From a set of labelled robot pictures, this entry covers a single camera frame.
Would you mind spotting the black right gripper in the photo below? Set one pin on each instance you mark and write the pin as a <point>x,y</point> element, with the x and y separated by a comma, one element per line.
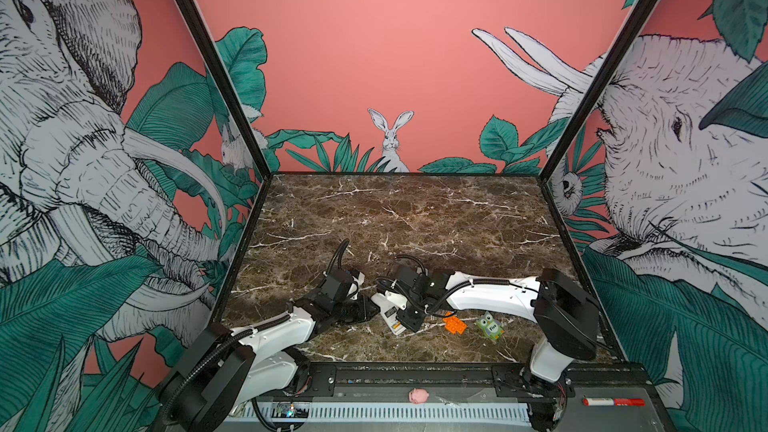
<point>410,324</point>

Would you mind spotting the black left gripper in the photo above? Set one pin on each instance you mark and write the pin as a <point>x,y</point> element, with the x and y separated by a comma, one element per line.
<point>365,311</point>

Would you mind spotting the white red remote control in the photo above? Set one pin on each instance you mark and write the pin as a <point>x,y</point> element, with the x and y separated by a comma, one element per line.
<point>388,312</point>

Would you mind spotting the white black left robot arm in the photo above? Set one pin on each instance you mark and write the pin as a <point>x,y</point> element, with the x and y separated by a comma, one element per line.
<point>225,367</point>

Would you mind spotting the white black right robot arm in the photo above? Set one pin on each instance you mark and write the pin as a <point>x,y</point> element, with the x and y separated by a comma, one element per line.
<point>566,314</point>

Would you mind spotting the orange toy brick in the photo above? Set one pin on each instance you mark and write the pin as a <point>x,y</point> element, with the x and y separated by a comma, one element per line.
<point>454,325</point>

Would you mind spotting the red white marker pen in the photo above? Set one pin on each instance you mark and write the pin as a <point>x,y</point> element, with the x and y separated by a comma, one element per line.
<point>613,402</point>

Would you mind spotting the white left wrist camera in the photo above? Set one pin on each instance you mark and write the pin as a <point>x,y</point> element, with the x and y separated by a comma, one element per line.
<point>358,279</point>

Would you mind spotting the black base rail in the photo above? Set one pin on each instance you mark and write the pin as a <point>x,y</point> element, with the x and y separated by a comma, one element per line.
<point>506,379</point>

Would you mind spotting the white slotted cable duct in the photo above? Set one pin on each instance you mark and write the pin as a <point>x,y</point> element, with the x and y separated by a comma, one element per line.
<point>512,414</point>

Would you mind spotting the black corner frame post left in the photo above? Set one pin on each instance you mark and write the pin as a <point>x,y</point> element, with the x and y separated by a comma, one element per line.
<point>212,59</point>

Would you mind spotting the black corner frame post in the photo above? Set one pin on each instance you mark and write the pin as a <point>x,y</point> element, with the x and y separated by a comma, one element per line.
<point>212,59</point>
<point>631,28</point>

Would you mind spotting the black corner frame post right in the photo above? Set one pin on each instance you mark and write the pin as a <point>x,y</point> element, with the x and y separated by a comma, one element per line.
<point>631,28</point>

